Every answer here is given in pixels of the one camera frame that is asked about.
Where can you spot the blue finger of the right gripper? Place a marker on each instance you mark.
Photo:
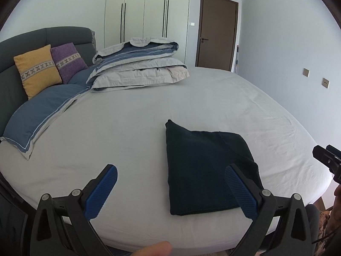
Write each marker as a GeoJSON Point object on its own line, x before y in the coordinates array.
{"type": "Point", "coordinates": [334, 150]}

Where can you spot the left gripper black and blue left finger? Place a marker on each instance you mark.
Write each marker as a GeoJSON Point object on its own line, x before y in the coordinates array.
{"type": "Point", "coordinates": [62, 224]}

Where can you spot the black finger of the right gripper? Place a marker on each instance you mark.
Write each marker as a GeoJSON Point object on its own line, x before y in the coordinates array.
{"type": "Point", "coordinates": [323, 155]}

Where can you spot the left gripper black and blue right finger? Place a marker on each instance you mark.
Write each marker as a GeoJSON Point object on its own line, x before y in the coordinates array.
{"type": "Point", "coordinates": [292, 235]}

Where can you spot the dark green knit sweater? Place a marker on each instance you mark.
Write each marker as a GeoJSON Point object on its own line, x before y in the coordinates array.
{"type": "Point", "coordinates": [196, 169]}

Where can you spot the person's right hand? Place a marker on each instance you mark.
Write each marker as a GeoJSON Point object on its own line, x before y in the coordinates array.
{"type": "Point", "coordinates": [334, 221]}

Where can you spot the person's left hand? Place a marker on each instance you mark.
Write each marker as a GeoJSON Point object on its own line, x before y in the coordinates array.
{"type": "Point", "coordinates": [163, 248]}

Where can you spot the blue grey pillow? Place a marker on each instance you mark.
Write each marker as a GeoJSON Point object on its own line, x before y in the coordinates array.
{"type": "Point", "coordinates": [33, 117]}

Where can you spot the dark grey bed headboard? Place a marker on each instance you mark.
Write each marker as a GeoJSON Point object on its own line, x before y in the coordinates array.
{"type": "Point", "coordinates": [12, 91]}

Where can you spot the yellow patterned cushion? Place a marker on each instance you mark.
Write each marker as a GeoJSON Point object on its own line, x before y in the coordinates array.
{"type": "Point", "coordinates": [37, 70]}

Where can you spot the purple patterned cushion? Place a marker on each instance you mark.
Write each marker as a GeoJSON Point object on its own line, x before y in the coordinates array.
{"type": "Point", "coordinates": [67, 60]}

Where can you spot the brown wooden door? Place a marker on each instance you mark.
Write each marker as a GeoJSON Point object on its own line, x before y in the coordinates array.
{"type": "Point", "coordinates": [218, 23]}

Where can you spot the folded grey blue duvet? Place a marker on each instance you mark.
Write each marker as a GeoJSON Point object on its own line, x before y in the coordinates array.
{"type": "Point", "coordinates": [139, 62]}

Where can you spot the white wardrobe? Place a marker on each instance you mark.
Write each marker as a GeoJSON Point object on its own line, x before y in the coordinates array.
{"type": "Point", "coordinates": [125, 19]}

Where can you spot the lower beige wall socket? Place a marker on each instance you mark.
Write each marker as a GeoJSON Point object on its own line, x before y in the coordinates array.
{"type": "Point", "coordinates": [325, 82]}

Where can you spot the beige wall socket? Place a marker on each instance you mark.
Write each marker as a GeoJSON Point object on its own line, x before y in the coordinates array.
{"type": "Point", "coordinates": [325, 82]}
{"type": "Point", "coordinates": [306, 72]}

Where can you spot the upper beige wall socket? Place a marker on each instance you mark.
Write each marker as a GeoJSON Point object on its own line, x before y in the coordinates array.
{"type": "Point", "coordinates": [306, 72]}

